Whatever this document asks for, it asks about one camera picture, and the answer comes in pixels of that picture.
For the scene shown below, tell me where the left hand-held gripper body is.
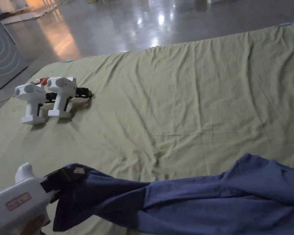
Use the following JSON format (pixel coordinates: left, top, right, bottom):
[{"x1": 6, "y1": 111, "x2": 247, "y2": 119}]
[{"x1": 0, "y1": 162, "x2": 62, "y2": 235}]

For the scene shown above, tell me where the dark blue shirt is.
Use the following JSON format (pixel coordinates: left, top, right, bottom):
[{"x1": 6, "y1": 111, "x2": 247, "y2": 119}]
[{"x1": 52, "y1": 153, "x2": 294, "y2": 235}]

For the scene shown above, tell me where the person's left hand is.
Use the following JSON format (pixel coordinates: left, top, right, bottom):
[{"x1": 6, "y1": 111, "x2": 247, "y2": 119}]
[{"x1": 19, "y1": 214, "x2": 51, "y2": 235}]

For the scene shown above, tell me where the spare white hand-held gripper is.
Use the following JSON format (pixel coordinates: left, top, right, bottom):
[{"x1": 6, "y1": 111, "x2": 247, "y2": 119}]
[{"x1": 46, "y1": 77, "x2": 93, "y2": 118}]

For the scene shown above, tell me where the small orange object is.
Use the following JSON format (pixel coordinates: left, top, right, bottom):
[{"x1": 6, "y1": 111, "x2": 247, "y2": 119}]
[{"x1": 30, "y1": 77, "x2": 50, "y2": 86}]

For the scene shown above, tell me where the bed with pale green sheet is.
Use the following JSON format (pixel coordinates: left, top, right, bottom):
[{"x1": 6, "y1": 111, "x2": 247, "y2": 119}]
[{"x1": 0, "y1": 20, "x2": 294, "y2": 235}]

